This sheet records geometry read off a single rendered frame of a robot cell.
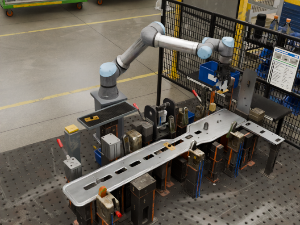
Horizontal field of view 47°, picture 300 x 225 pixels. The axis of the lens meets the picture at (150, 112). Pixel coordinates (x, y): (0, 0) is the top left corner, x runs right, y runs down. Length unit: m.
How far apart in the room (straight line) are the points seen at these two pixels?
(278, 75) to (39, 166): 1.85
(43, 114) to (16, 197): 2.27
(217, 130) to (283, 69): 0.70
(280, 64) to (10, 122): 3.11
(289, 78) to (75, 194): 1.71
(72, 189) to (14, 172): 0.75
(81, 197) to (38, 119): 2.66
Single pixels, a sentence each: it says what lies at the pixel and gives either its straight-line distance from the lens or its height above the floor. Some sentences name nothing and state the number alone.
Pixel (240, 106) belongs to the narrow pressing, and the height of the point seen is 1.04.
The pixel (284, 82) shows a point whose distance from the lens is 2.76.
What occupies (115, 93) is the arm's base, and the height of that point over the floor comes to 1.13.
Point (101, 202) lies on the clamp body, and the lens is 1.77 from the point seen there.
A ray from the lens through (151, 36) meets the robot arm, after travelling 2.19.
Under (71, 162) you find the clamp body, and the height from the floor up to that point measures 1.06.
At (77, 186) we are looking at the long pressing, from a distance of 1.94.
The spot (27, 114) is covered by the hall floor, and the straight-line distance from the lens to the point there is 4.57.
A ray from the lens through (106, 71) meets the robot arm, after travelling 2.42.
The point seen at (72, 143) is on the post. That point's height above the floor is 1.07.
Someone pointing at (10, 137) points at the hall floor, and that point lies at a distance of 4.22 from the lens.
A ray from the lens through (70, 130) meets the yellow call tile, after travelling 2.09.
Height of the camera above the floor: 2.32
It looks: 31 degrees down
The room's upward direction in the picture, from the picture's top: 2 degrees clockwise
